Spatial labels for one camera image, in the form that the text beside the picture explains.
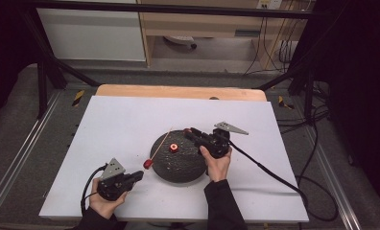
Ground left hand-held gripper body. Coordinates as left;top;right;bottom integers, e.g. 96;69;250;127
96;157;135;202

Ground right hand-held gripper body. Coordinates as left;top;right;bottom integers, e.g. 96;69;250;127
199;121;249;159

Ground round black plate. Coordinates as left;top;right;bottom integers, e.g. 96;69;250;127
149;129;211;184

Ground thin wooden skewer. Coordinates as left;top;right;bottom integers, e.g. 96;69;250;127
142;127;174;172

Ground person's left hand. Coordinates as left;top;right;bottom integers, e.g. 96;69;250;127
88;177;129;220

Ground person's right hand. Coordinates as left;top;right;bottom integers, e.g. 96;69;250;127
199;145;233;183

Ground wooden table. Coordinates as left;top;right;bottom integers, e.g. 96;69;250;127
95;83;269;103

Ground yellow black tape strip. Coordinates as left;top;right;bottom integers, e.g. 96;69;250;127
276;95;295;111
71;89;85;107

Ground white power strip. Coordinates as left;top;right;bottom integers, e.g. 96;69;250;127
163;34;199;50

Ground light wooden desk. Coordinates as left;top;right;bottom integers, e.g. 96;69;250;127
136;0;311;70

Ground white cabinet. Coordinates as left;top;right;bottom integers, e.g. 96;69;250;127
36;7;147;62

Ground black curtain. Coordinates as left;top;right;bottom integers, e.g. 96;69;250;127
0;0;40;130
307;0;380;219

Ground left hand-held gripper cable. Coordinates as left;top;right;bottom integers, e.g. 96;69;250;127
80;164;109;216

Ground hand-held gripper cable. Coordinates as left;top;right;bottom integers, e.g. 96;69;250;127
80;164;109;216
226;139;340;222

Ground right hand-held gripper cable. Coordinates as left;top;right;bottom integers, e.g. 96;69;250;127
226;139;340;222

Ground black floor cables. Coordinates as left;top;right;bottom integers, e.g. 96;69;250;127
275;80;332;135

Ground aluminium floor rail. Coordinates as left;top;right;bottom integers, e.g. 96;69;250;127
0;90;63;219
301;124;363;230

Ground bundle of hanging cables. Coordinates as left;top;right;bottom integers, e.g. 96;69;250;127
243;16;303;77

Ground black metal frame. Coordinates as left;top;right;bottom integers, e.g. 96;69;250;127
17;0;318;121

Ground white wall socket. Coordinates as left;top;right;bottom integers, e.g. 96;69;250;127
256;0;283;11

